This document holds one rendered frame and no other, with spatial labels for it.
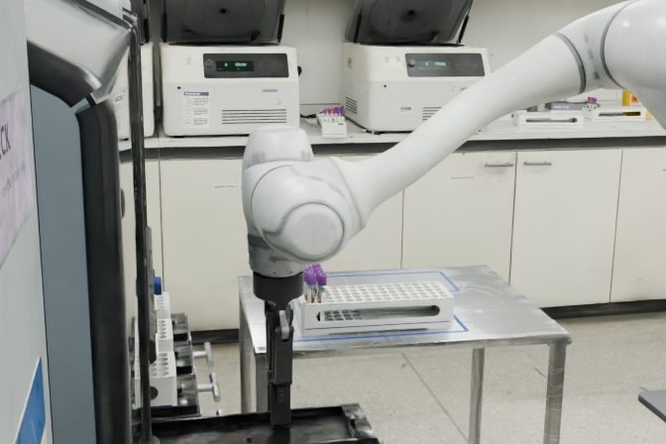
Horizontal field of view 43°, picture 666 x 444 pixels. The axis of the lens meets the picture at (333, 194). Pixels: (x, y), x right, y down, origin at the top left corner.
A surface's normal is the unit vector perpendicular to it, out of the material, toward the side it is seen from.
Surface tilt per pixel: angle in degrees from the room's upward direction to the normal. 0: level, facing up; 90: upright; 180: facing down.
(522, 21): 90
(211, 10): 142
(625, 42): 82
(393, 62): 59
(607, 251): 90
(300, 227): 96
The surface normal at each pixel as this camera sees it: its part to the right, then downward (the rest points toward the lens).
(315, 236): 0.10, 0.27
